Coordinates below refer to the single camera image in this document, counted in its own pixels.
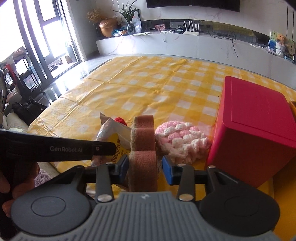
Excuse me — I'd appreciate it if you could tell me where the pink white crochet pad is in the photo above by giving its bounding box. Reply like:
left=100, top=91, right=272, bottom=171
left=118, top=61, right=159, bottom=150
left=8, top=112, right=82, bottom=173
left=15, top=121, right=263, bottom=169
left=154, top=120, right=211, bottom=164

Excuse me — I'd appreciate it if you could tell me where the brown sponge block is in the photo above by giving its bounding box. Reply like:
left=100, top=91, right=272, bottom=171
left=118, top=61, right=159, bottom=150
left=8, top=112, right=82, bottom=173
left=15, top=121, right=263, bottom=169
left=128, top=115, right=158, bottom=192

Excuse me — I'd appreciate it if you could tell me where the person's left hand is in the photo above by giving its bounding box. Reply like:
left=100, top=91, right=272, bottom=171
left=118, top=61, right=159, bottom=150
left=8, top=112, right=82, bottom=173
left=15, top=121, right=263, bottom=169
left=0, top=162, right=40, bottom=218

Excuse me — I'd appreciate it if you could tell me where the purple fluffy blanket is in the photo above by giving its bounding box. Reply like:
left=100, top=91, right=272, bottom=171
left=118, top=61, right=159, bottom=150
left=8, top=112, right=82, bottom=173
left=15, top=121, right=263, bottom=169
left=34, top=169, right=52, bottom=187

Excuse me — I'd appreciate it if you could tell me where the yellow snack bag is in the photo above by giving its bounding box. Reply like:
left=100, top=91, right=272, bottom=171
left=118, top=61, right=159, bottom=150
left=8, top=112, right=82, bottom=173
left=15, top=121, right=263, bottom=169
left=91, top=113, right=132, bottom=166

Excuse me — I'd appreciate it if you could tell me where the red square box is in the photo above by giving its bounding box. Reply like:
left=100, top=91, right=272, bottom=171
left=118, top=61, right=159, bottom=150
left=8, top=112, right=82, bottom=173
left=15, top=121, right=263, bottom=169
left=206, top=76, right=295, bottom=187

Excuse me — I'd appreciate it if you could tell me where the yellow checkered tablecloth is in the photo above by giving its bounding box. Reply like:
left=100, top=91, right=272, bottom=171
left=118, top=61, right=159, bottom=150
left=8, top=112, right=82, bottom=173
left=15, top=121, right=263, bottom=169
left=27, top=55, right=296, bottom=200

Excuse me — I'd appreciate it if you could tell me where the orange cardboard box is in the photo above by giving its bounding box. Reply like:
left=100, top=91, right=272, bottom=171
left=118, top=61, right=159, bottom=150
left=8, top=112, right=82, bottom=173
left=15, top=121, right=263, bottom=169
left=271, top=99, right=296, bottom=241

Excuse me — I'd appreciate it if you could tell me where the white marble tv bench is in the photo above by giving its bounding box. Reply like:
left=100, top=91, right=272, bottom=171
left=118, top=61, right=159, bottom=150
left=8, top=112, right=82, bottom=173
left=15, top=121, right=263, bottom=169
left=96, top=33, right=295, bottom=89

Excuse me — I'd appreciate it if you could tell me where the white wifi router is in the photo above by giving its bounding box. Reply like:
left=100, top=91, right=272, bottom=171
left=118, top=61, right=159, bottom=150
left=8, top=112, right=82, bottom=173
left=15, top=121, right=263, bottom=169
left=183, top=21, right=200, bottom=36

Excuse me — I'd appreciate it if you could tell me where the golden acorn jar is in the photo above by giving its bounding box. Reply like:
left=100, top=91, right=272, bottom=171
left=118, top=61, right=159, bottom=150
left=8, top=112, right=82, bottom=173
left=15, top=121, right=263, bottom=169
left=99, top=18, right=117, bottom=38

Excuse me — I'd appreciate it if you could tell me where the green plant in vase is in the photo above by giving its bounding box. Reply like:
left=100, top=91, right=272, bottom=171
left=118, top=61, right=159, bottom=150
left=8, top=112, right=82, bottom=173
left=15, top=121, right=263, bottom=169
left=114, top=0, right=142, bottom=35

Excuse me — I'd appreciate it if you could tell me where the teddy bear figure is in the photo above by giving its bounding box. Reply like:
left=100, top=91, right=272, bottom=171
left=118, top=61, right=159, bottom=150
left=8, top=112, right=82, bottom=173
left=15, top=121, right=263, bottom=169
left=275, top=33, right=286, bottom=58

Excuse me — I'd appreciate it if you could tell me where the black wall television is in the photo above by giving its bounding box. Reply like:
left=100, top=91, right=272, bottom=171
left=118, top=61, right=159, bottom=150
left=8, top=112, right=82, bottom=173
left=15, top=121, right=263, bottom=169
left=146, top=0, right=240, bottom=12

